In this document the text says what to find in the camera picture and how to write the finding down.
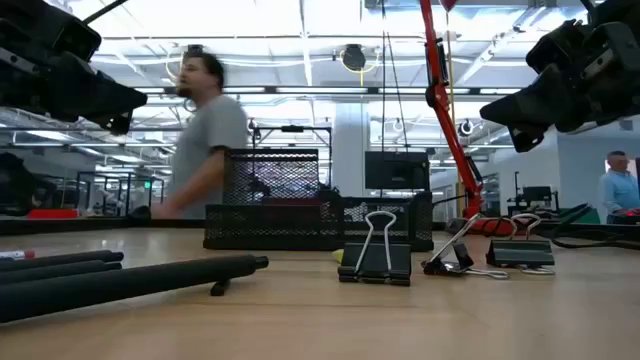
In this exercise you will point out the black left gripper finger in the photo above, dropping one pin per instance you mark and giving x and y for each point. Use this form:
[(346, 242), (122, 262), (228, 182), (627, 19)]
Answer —
[(120, 125), (105, 97)]

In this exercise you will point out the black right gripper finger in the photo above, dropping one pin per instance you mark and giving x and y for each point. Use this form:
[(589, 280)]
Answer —
[(527, 139), (535, 107)]

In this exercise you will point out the black binder clip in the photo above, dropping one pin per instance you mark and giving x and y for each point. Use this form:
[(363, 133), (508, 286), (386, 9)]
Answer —
[(520, 252), (460, 257), (375, 262)]

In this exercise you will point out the black mesh desk organizer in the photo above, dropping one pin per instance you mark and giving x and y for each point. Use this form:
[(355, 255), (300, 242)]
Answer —
[(270, 230)]

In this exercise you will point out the yellow highlighter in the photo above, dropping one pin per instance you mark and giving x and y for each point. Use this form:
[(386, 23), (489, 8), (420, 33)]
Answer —
[(338, 255)]

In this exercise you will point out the black equipment cart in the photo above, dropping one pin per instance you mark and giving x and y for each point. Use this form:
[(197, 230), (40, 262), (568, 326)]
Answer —
[(536, 194)]

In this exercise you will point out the red desk lamp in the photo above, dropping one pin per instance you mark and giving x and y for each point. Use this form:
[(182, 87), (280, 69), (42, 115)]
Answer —
[(442, 107)]

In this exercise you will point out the person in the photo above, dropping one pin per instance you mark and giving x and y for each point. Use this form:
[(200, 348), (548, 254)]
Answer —
[(210, 140), (620, 190)]

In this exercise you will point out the green box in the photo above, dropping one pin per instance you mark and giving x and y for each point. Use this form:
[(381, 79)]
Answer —
[(587, 216)]

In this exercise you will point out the red plastic bin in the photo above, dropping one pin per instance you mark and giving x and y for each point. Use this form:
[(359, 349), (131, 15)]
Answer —
[(52, 214)]

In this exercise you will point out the black monitor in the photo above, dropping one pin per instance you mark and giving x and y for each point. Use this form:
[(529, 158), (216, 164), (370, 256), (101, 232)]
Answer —
[(395, 170)]

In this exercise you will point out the black metal cage frame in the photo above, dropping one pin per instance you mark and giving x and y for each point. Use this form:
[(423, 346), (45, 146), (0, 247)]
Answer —
[(121, 173)]

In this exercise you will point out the black metal stand frame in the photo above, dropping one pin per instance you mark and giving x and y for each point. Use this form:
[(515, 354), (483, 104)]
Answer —
[(292, 128)]

